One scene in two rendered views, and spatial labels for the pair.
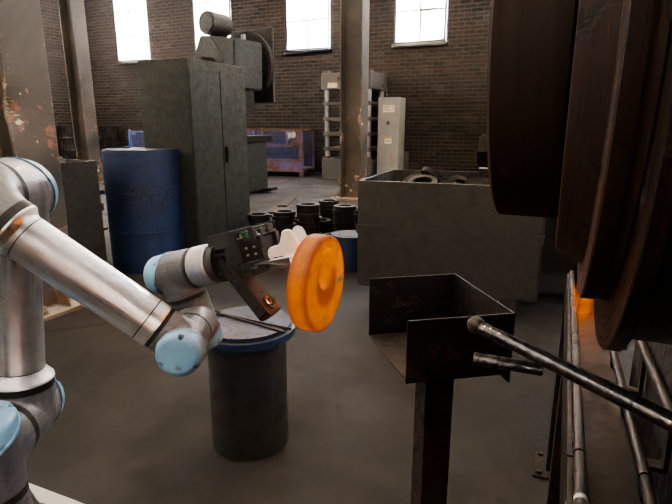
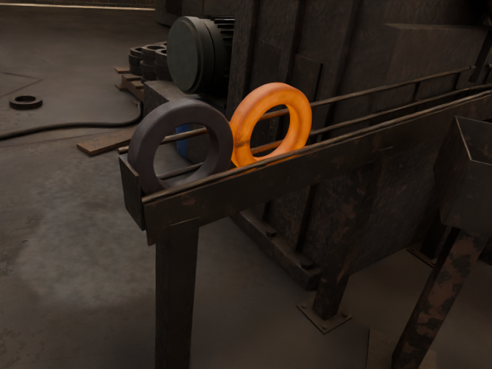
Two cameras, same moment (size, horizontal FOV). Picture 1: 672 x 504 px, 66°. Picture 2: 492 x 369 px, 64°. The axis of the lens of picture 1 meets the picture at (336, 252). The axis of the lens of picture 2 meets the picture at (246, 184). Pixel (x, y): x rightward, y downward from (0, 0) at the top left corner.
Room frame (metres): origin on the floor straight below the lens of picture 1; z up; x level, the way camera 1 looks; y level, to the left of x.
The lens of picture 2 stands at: (1.88, -0.32, 0.98)
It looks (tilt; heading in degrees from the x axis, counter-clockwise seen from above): 30 degrees down; 207
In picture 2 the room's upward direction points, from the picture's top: 8 degrees clockwise
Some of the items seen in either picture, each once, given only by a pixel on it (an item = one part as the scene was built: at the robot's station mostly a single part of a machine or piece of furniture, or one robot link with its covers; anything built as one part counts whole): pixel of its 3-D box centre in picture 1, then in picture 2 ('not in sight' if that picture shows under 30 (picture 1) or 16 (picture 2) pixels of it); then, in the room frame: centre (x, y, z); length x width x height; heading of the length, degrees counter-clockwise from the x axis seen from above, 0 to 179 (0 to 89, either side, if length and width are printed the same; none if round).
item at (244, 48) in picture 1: (235, 104); not in sight; (8.44, 1.58, 1.36); 1.37 x 1.16 x 2.71; 56
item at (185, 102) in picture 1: (201, 163); not in sight; (4.16, 1.07, 0.75); 0.70 x 0.48 x 1.50; 156
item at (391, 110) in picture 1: (365, 126); not in sight; (10.60, -0.59, 1.03); 1.54 x 0.94 x 2.05; 66
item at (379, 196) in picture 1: (453, 232); not in sight; (3.19, -0.74, 0.39); 1.03 x 0.83 x 0.79; 70
